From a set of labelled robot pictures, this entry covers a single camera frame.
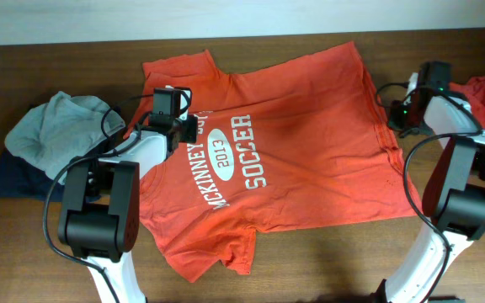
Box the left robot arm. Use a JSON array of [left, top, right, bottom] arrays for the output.
[[54, 86, 197, 302]]

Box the dark navy folded garment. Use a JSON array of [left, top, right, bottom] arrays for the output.
[[0, 104, 122, 202]]

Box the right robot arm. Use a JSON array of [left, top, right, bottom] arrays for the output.
[[370, 61, 485, 302]]

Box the light grey folded shirt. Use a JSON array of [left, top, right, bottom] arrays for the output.
[[5, 92, 125, 179]]

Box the orange soccer t-shirt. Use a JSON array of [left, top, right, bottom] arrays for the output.
[[136, 42, 419, 282]]

